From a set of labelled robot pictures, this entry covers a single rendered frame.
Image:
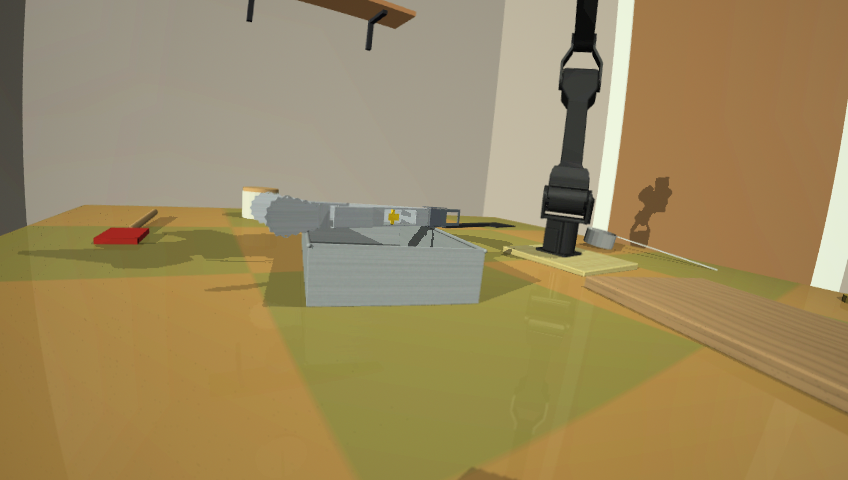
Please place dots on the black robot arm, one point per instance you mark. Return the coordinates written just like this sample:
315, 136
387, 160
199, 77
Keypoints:
568, 190

